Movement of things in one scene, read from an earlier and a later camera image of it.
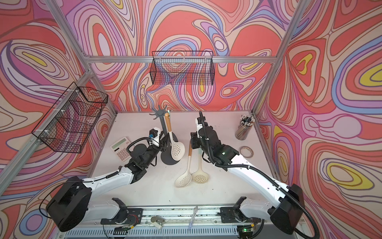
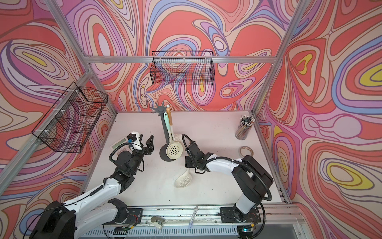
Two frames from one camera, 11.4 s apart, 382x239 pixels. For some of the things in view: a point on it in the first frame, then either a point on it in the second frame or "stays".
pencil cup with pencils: x=246 y=122 stays
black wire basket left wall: x=68 y=126 stays
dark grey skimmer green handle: x=175 y=138 → x=166 y=117
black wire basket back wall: x=182 y=67 stays
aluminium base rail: x=178 y=222 stays
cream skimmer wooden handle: x=186 y=179 stays
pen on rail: x=191 y=223 stays
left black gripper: x=163 y=144 → x=148 y=149
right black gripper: x=194 y=139 → x=188 y=163
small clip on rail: x=156 y=221 stays
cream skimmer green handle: x=200 y=177 → x=174 y=149
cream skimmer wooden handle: x=177 y=149 → x=177 y=137
